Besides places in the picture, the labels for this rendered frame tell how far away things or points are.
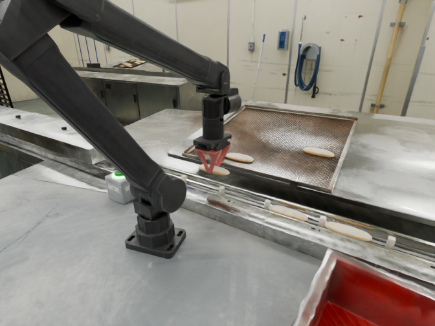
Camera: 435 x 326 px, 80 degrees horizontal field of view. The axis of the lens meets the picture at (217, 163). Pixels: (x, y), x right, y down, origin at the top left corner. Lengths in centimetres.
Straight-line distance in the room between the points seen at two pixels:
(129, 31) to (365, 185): 67
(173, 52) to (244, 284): 46
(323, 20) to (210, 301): 413
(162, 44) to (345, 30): 390
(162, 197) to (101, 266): 20
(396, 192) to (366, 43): 358
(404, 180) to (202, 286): 60
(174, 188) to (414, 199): 59
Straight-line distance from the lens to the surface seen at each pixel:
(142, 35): 49
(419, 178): 90
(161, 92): 363
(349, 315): 56
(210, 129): 67
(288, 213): 69
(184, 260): 60
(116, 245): 68
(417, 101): 404
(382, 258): 63
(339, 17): 434
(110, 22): 46
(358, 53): 429
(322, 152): 91
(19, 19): 39
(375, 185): 82
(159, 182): 52
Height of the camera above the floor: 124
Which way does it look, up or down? 24 degrees down
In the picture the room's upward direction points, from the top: straight up
